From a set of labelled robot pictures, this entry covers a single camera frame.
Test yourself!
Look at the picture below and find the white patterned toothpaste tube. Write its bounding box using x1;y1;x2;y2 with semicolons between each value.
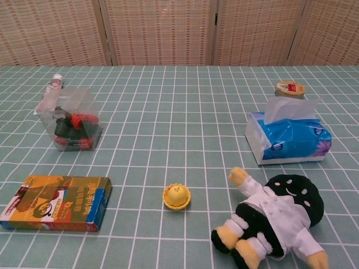
33;73;64;116

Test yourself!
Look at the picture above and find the blue tissue pack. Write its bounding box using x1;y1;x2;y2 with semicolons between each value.
244;111;333;166

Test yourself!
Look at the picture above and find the orange brown snack box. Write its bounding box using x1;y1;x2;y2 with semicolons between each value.
0;175;113;233

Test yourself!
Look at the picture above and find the green grid tablecloth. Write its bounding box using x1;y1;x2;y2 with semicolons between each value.
0;64;359;269

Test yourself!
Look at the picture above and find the white paper napkin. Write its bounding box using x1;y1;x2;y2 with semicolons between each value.
263;96;321;126

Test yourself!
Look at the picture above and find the yellow egg tart toy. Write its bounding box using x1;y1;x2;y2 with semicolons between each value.
163;183;192;211

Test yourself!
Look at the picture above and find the clear plastic box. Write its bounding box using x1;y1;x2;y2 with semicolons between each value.
37;87;104;153

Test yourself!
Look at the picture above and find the black plush doll white coat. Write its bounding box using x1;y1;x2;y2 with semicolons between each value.
210;166;330;269

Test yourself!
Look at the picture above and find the woven folding screen panel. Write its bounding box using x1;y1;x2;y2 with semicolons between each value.
212;0;308;67
98;0;219;66
288;0;359;67
0;0;111;67

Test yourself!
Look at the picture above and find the red black toy car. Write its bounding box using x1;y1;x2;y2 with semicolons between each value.
52;105;99;150

